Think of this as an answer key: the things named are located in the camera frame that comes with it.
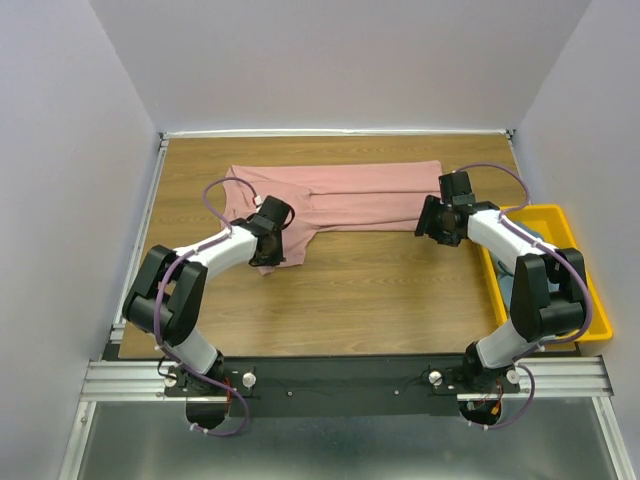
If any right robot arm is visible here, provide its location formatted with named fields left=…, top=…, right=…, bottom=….
left=415, top=170, right=594, bottom=392

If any yellow plastic bin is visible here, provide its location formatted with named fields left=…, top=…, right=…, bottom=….
left=478, top=204, right=613, bottom=343

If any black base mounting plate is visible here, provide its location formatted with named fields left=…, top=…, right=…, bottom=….
left=162, top=354, right=520, bottom=427

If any pink t shirt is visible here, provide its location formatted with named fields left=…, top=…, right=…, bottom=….
left=224, top=161, right=442, bottom=267

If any blue t shirt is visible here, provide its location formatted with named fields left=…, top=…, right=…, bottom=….
left=495, top=253, right=585, bottom=343

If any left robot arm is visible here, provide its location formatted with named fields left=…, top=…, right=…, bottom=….
left=122, top=196, right=295, bottom=395

